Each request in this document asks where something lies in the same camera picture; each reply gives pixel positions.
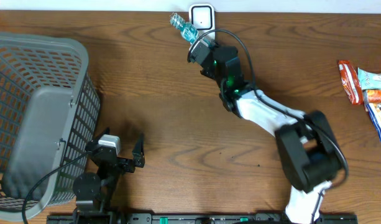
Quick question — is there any teal Listerine mouthwash bottle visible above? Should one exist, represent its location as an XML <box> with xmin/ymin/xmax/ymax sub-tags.
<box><xmin>170</xmin><ymin>12</ymin><xmax>218</xmax><ymax>49</ymax></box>

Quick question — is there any red snack bar wrapper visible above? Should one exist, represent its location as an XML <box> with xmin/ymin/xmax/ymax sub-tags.
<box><xmin>337</xmin><ymin>60</ymin><xmax>364</xmax><ymax>105</ymax></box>

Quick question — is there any light blue wipes pack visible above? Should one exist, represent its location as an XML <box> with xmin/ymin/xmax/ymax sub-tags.
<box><xmin>358</xmin><ymin>68</ymin><xmax>381</xmax><ymax>90</ymax></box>

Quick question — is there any orange small box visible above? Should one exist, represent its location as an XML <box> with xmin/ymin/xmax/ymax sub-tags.
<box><xmin>362</xmin><ymin>90</ymin><xmax>381</xmax><ymax>106</ymax></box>

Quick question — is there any yellow snack bag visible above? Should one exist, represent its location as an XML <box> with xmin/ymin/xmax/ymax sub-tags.
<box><xmin>366</xmin><ymin>103</ymin><xmax>381</xmax><ymax>141</ymax></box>

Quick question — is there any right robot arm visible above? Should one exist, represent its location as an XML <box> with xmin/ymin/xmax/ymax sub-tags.
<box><xmin>188</xmin><ymin>40</ymin><xmax>348</xmax><ymax>223</ymax></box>

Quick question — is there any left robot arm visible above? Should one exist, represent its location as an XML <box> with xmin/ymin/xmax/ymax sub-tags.
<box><xmin>73</xmin><ymin>134</ymin><xmax>145</xmax><ymax>223</ymax></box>

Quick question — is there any white barcode scanner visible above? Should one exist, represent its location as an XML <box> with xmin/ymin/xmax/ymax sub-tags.
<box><xmin>188</xmin><ymin>3</ymin><xmax>216</xmax><ymax>34</ymax></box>

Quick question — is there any grey plastic shopping basket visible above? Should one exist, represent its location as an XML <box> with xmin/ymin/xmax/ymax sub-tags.
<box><xmin>0</xmin><ymin>32</ymin><xmax>100</xmax><ymax>222</ymax></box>

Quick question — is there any black left camera cable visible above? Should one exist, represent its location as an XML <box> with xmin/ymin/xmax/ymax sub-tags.
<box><xmin>21</xmin><ymin>151</ymin><xmax>91</xmax><ymax>224</ymax></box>

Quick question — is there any black camera cable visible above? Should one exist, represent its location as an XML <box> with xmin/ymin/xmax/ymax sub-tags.
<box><xmin>186</xmin><ymin>29</ymin><xmax>349</xmax><ymax>223</ymax></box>
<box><xmin>21</xmin><ymin>151</ymin><xmax>91</xmax><ymax>224</ymax></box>

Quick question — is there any black right camera cable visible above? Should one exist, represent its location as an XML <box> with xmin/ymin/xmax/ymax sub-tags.
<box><xmin>186</xmin><ymin>29</ymin><xmax>349</xmax><ymax>223</ymax></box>

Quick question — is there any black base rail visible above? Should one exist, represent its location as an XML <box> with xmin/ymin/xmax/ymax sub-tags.
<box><xmin>47</xmin><ymin>212</ymin><xmax>359</xmax><ymax>224</ymax></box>

